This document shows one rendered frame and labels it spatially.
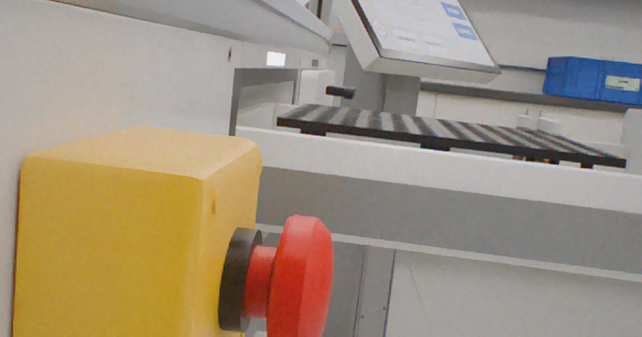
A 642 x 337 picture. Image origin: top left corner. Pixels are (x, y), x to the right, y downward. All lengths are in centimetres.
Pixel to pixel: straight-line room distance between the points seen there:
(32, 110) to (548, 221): 30
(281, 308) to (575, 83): 359
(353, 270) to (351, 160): 112
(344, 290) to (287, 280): 135
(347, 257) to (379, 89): 39
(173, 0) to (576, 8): 410
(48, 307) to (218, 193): 5
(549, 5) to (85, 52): 411
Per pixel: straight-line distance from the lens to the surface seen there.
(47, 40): 17
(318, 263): 17
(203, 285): 16
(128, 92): 22
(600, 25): 435
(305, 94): 68
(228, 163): 17
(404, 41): 131
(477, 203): 39
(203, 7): 29
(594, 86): 376
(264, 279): 18
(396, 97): 146
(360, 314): 154
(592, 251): 41
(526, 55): 416
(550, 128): 57
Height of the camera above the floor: 94
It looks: 9 degrees down
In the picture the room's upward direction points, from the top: 7 degrees clockwise
